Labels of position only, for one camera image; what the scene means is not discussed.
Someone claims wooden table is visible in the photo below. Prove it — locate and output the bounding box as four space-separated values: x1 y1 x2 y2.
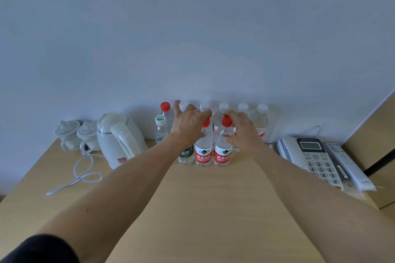
0 138 395 263

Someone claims white kettle power cable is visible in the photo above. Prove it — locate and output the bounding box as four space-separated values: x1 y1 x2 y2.
46 145 105 196

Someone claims person's right forearm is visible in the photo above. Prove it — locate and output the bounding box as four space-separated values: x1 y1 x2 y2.
254 147 395 263

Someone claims black t-shirt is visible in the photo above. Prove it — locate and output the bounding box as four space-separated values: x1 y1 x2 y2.
0 234 80 263

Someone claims thin white cable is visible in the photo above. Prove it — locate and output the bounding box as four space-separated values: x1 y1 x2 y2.
304 125 321 138

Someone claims person's left hand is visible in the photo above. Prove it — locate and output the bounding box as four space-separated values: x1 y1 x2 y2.
170 100 213 146

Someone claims person's left forearm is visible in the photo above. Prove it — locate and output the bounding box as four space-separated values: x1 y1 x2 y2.
38 133 189 263

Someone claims grey desk telephone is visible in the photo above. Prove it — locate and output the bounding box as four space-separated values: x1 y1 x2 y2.
276 136 345 191

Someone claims white electric kettle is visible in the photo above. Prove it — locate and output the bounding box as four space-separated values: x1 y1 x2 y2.
96 112 149 169

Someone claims grey remote control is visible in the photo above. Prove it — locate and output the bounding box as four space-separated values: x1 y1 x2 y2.
324 142 377 192

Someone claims person's right hand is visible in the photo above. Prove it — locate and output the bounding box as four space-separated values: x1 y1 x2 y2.
223 110 267 157

